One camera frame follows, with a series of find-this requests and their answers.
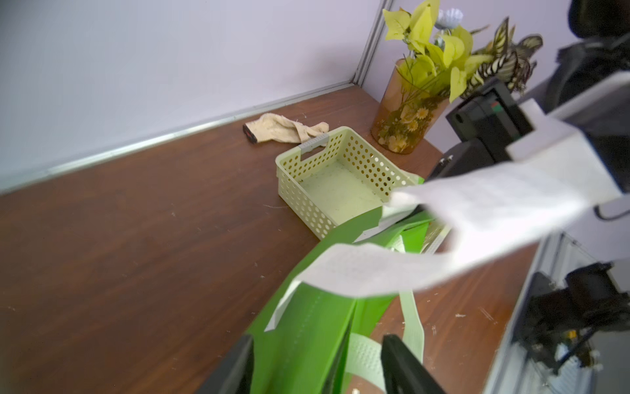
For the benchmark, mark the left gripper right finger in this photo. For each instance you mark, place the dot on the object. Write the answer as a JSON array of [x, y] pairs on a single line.
[[403, 373]]

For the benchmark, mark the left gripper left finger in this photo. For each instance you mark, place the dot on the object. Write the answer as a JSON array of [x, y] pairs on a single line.
[[235, 373]]

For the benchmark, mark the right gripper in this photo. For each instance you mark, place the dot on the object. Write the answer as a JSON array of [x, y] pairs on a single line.
[[486, 123]]

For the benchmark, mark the green insulated delivery bag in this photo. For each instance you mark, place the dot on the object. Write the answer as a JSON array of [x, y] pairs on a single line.
[[318, 334]]

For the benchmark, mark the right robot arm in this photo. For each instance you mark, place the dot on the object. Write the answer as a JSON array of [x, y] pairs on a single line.
[[603, 27]]

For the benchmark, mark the potted plant in amber vase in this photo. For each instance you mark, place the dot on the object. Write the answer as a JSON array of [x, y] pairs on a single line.
[[441, 67]]

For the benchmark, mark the right controller board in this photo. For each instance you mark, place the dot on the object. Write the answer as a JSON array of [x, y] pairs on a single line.
[[556, 324]]

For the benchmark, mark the pale green plastic basket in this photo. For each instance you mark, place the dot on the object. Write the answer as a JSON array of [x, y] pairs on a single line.
[[336, 177]]

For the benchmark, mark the beige knitted glove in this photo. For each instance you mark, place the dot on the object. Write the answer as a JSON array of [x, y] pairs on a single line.
[[274, 127]]

